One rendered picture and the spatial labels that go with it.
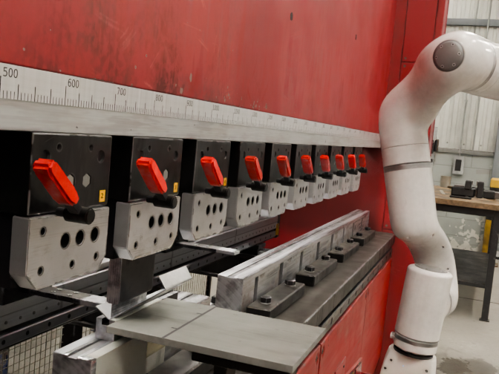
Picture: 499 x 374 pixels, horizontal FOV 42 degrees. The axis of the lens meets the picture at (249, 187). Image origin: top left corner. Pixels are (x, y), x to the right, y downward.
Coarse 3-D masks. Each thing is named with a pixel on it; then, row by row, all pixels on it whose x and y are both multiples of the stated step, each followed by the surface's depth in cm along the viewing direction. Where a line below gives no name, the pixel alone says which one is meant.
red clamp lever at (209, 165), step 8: (200, 160) 100; (208, 160) 99; (208, 168) 100; (216, 168) 100; (208, 176) 102; (216, 176) 102; (216, 184) 103; (208, 192) 106; (216, 192) 105; (224, 192) 105
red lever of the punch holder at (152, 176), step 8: (144, 160) 80; (152, 160) 81; (144, 168) 81; (152, 168) 81; (144, 176) 82; (152, 176) 81; (160, 176) 83; (152, 184) 83; (160, 184) 83; (152, 192) 85; (160, 192) 84; (152, 200) 87; (160, 200) 87; (168, 200) 86; (176, 200) 87; (168, 208) 87
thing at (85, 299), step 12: (0, 288) 96; (24, 288) 100; (48, 288) 101; (60, 288) 102; (0, 300) 96; (12, 300) 98; (60, 300) 98; (72, 300) 97; (84, 300) 96; (96, 300) 97
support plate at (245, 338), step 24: (144, 312) 95; (168, 312) 96; (192, 312) 97; (216, 312) 98; (240, 312) 99; (144, 336) 85; (168, 336) 85; (192, 336) 86; (216, 336) 87; (240, 336) 88; (264, 336) 89; (288, 336) 90; (312, 336) 91; (240, 360) 81; (264, 360) 80; (288, 360) 80
